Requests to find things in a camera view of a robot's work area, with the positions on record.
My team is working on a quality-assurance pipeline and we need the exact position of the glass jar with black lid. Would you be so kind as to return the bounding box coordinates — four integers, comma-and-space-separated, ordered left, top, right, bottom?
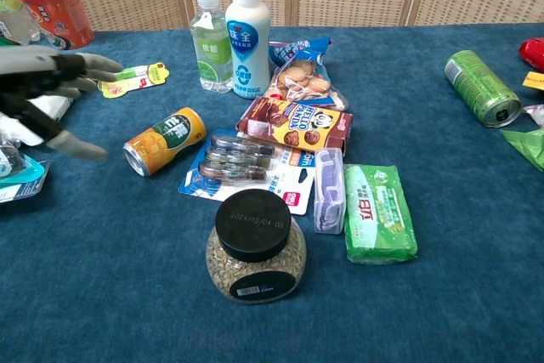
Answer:
205, 188, 308, 304

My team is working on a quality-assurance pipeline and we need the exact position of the yellow card packet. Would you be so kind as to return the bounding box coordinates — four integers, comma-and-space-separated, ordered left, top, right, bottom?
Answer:
521, 70, 544, 91

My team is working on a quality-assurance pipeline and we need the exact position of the green drink can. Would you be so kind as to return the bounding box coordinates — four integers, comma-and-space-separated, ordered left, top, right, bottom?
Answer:
444, 49, 523, 128

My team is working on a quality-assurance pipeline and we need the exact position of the clear lime drink bottle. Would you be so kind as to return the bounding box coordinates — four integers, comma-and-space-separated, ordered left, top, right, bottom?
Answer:
189, 0, 234, 94

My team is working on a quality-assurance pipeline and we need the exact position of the red snack packet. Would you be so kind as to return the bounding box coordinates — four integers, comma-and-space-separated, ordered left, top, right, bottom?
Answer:
518, 37, 544, 73

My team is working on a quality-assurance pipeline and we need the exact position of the clear biscuit bag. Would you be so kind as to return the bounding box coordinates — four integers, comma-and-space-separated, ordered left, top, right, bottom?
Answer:
262, 37, 349, 111

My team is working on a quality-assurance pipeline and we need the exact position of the orange yellow drink can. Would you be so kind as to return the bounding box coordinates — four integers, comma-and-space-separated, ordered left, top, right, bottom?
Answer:
122, 106, 208, 178

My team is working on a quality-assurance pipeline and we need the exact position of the green soap package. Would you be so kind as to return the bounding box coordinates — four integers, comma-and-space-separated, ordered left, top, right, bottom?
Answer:
343, 163, 419, 265

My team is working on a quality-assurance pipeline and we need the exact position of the crumpled clear plastic wrapper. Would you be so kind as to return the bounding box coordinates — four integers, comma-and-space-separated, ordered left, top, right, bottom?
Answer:
523, 103, 544, 128

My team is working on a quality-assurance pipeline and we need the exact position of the green plastic bag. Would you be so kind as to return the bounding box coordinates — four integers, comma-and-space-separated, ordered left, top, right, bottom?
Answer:
500, 128, 544, 172

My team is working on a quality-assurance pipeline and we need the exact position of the clear plastic floss box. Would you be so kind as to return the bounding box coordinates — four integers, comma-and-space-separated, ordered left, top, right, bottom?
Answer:
313, 147, 347, 235

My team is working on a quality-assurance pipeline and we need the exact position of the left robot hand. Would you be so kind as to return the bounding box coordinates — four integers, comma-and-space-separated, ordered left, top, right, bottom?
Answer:
0, 44, 125, 163

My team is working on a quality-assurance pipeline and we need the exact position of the white milk drink bottle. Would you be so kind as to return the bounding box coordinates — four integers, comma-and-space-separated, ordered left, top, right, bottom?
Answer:
224, 0, 272, 101

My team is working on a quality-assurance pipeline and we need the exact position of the yellow green tube pack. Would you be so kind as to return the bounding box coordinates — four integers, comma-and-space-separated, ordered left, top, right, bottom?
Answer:
97, 61, 171, 99

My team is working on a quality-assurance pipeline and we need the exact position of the Hello Panda cookie box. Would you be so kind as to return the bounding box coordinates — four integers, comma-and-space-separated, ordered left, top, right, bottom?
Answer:
235, 96, 354, 157

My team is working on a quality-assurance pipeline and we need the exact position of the teal blister card pack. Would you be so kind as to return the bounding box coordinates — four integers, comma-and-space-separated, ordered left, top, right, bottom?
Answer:
0, 141, 51, 205

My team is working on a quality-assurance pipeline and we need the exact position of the clear lemon drink bottle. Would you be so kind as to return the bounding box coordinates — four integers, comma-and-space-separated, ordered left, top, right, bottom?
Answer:
0, 0, 43, 46

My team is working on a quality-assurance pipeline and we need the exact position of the toothbrush blister pack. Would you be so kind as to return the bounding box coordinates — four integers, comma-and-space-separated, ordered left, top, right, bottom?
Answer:
177, 128, 318, 216

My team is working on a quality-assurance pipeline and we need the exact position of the red orange snack canister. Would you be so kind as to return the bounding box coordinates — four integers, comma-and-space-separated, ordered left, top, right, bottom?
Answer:
11, 0, 95, 51

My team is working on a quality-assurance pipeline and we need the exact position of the white tissue packet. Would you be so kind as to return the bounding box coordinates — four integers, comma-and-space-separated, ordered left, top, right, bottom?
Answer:
0, 94, 74, 147

